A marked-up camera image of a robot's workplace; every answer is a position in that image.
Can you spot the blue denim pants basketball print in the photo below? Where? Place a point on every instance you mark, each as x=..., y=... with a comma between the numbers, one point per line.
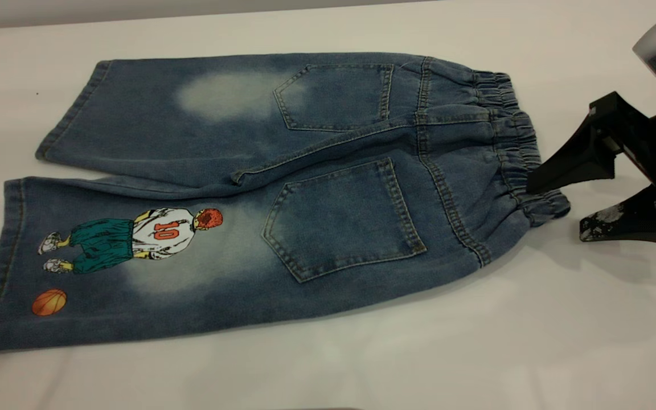
x=316, y=228

